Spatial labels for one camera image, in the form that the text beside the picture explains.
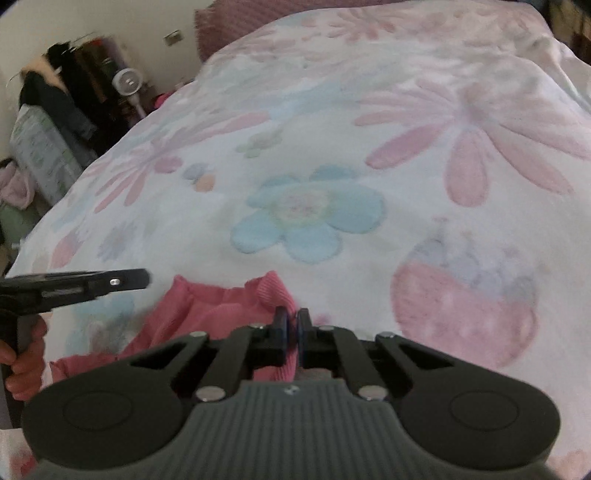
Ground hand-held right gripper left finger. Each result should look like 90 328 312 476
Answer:
129 305 291 402

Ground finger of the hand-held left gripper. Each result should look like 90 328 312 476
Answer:
41 269 152 307

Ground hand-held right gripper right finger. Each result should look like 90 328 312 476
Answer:
295 307 456 402

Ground pink turtleneck shirt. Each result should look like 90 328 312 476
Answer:
48 271 334 385

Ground clothes rack with dark coats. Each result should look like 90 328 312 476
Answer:
18 34 153 155

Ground person's left hand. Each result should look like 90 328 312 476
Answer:
0 318 48 402

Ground pink knitted cloth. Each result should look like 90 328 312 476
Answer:
0 159 36 211

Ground light blue quilted storage bag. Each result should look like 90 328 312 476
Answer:
10 105 98 209

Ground white standing fan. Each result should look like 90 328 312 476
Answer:
112 68 149 121

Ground floral fleece blanket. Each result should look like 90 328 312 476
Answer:
0 0 591 480

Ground pink padded headboard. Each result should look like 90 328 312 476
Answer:
194 0 389 64

